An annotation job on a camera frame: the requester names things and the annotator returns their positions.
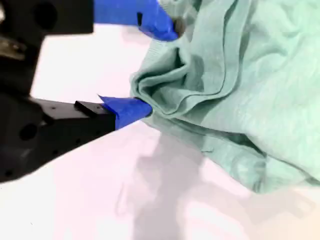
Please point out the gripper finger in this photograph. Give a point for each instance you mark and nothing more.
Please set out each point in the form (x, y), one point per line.
(150, 15)
(75, 125)

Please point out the pale green t-shirt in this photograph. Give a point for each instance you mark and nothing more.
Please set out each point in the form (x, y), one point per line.
(250, 87)

